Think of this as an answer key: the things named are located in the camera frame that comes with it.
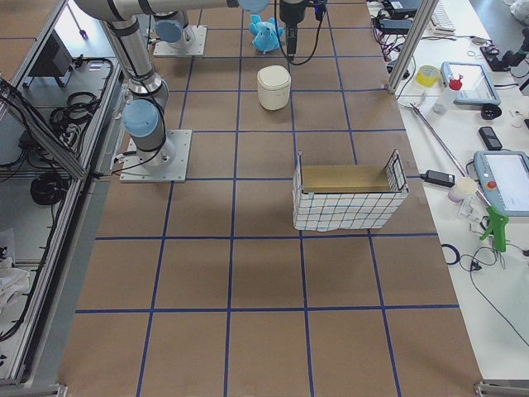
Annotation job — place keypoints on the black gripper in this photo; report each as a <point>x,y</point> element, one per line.
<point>293,11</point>

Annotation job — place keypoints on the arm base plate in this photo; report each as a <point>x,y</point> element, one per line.
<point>169,164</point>
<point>163,49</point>

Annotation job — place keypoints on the teach pendant near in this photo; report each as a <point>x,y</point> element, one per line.
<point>503,177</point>

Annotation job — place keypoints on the white trash can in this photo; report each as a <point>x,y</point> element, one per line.
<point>274,83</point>

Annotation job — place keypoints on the blue teddy bear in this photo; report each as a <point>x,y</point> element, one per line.
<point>267,34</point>

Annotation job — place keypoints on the black power adapter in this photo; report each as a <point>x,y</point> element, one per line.
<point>438,178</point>

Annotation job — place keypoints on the aluminium frame post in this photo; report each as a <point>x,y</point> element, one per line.
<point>414,35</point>

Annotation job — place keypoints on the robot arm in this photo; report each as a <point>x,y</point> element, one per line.
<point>119,22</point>
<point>174,29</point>

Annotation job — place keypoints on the teach pendant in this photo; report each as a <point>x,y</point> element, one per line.
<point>503,177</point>
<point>477,86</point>

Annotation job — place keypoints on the yellow tape roll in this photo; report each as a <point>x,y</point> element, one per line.
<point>427,75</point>

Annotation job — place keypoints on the teach pendant far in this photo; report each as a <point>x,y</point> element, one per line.
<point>477,86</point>

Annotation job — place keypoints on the green plastic gun tool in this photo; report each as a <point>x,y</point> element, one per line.
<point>497,223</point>

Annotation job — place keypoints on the black remote control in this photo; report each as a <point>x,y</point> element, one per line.
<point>490,139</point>

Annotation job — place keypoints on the long metal rod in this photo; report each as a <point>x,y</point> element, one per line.
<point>417,111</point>

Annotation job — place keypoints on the red-capped plastic bottle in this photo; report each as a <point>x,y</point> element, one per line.
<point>446,100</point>

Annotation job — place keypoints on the white paper cup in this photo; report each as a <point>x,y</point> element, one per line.
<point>462,189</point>

